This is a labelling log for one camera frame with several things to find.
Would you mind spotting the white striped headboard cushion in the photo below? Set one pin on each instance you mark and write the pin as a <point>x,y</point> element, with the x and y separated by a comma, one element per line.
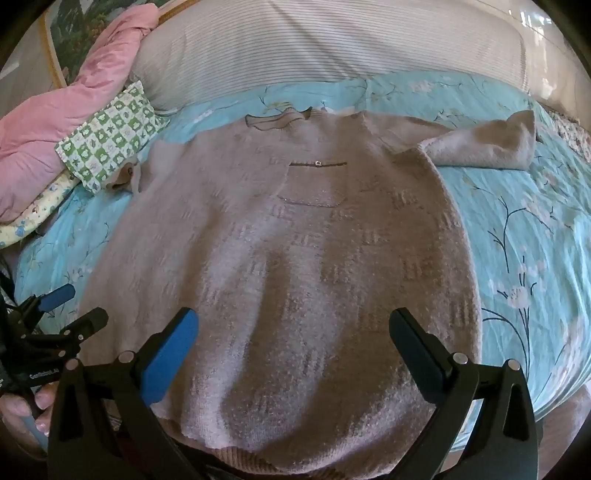
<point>323,50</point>

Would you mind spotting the dark floral cloth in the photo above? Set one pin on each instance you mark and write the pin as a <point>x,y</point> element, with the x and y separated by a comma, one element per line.
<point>570,131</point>

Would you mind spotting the person's left hand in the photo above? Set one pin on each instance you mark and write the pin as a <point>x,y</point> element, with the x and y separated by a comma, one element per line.
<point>27,410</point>

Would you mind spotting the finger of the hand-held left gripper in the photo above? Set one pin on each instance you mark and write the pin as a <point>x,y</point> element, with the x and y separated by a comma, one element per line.
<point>57,295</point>
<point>87,323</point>

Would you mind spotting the pale yellow floral cloth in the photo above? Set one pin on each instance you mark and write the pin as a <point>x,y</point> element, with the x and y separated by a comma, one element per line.
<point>32,214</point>

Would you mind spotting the blue floral bed sheet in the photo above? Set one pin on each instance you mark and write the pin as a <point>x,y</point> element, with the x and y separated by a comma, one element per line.
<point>517,240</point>

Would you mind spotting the gold framed flower painting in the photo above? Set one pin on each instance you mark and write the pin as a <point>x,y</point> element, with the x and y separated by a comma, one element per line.
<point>74,32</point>

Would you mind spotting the pink quilt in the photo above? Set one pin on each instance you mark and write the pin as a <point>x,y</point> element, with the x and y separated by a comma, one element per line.
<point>55,129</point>

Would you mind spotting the beige knit sweater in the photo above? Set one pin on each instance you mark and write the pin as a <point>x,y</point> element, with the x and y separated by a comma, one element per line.
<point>295,258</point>

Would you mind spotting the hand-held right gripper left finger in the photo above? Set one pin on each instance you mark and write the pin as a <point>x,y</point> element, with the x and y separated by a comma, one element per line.
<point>170,357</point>

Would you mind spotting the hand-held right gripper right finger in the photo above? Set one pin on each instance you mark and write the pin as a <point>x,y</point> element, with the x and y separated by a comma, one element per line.
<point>418,357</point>

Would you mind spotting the green checked pillow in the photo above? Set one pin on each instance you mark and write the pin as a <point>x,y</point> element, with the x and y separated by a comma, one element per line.
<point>111,134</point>

